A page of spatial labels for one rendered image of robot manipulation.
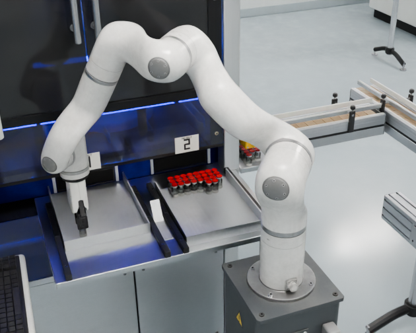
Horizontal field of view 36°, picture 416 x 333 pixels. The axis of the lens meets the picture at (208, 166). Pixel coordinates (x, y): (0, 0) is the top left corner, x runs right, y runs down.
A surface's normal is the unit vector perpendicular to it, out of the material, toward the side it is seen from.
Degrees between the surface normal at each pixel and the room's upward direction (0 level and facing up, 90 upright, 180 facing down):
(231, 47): 90
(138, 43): 63
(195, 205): 0
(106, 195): 0
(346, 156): 0
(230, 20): 90
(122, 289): 90
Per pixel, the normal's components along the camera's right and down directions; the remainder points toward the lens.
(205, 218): -0.02, -0.87
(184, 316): 0.35, 0.45
